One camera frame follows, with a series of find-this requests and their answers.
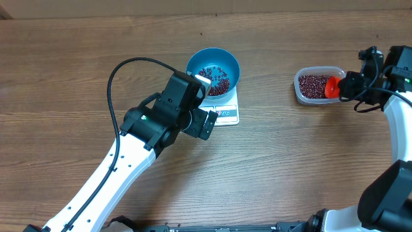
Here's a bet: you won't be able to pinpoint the blue plastic bowl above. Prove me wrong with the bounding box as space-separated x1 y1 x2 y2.
186 48 241 100

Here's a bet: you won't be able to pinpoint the red adzuki beans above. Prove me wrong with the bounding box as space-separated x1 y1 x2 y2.
298 75 332 99

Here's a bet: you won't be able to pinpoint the white digital kitchen scale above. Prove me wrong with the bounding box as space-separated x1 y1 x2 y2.
200 87 239 126

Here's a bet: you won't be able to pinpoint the clear plastic food container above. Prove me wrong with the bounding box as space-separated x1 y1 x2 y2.
294 66 346 106

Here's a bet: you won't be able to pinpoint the red scoop with blue handle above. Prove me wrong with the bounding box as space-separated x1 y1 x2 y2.
324 76 340 99

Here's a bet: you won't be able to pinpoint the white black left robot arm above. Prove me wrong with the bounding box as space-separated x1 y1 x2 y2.
25 72 218 232

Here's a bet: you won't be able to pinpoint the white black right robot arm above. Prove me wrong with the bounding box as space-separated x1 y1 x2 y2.
294 45 411 231

